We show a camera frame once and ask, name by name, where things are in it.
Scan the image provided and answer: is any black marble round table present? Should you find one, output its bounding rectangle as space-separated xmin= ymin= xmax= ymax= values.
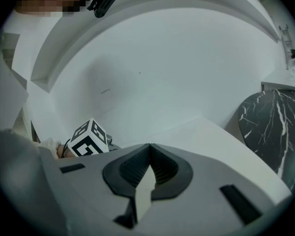
xmin=237 ymin=89 xmax=295 ymax=194

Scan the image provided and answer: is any person's left forearm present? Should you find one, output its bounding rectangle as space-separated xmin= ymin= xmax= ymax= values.
xmin=38 ymin=137 xmax=76 ymax=159

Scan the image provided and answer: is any black head camera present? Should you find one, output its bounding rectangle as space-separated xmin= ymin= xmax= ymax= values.
xmin=86 ymin=0 xmax=121 ymax=19

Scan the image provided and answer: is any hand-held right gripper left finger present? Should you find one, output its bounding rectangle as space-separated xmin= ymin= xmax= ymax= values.
xmin=40 ymin=143 xmax=151 ymax=236

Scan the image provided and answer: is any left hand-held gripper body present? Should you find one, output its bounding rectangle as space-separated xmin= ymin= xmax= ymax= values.
xmin=67 ymin=118 xmax=122 ymax=157

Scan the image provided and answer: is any white rectangular table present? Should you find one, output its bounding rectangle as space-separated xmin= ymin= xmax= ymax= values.
xmin=260 ymin=67 xmax=295 ymax=93

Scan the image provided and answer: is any metal ladder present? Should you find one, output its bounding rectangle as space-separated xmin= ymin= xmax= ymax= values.
xmin=278 ymin=24 xmax=294 ymax=70

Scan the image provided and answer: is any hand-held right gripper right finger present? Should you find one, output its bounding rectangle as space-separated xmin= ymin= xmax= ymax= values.
xmin=137 ymin=143 xmax=292 ymax=236

